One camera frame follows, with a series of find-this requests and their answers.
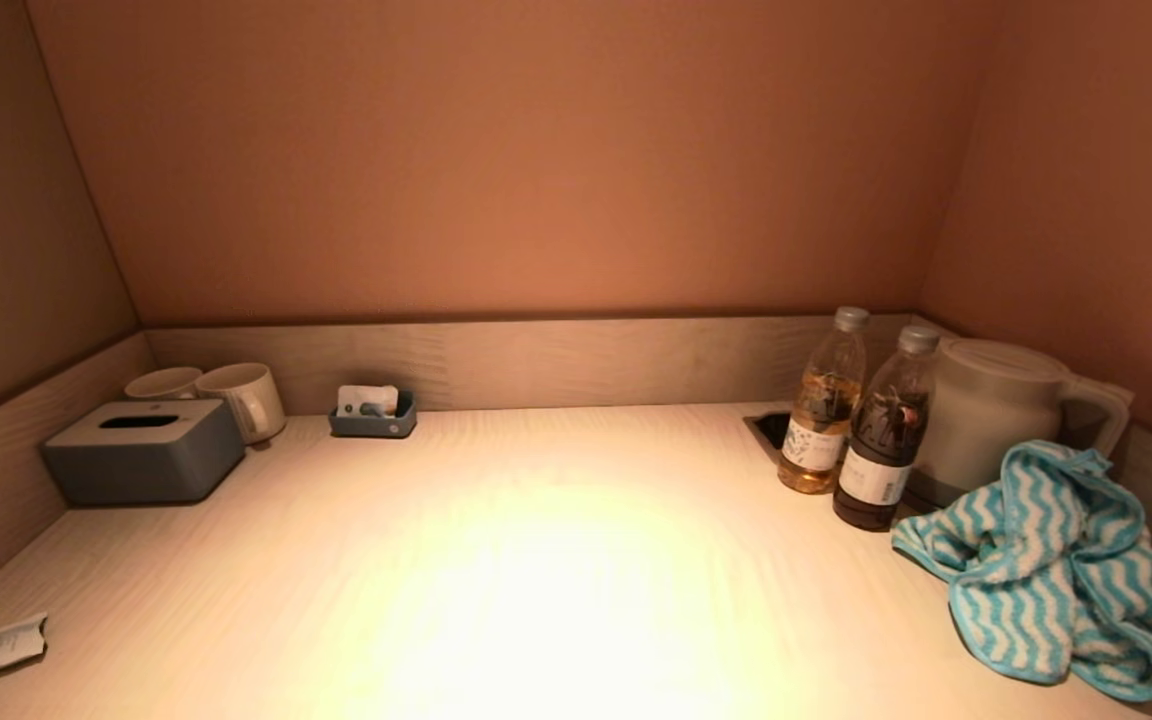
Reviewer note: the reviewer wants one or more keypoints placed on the blue white striped towel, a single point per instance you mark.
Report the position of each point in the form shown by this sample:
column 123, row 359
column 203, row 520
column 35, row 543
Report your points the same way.
column 1026, row 580

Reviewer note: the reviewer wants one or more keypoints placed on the black recessed table socket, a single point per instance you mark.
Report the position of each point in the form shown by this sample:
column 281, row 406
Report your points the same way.
column 766, row 428

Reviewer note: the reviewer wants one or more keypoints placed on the small grey-blue tray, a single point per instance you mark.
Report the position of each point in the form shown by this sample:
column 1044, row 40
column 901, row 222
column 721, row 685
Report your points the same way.
column 373, row 429

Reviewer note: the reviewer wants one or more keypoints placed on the white sachet packet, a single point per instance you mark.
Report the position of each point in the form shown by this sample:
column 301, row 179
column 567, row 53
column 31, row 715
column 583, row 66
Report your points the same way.
column 354, row 397

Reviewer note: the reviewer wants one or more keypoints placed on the amber drink bottle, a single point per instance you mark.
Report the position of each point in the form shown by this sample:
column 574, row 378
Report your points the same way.
column 821, row 440

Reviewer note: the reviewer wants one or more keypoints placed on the dark drink bottle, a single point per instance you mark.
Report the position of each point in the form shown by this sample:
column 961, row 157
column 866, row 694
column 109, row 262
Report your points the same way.
column 881, row 445

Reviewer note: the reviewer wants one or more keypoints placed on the white electric kettle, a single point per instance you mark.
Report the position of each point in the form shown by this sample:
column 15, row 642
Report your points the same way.
column 986, row 410

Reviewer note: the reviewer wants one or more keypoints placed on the grey tissue box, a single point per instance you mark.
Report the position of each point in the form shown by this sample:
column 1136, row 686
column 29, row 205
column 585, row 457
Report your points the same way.
column 146, row 462

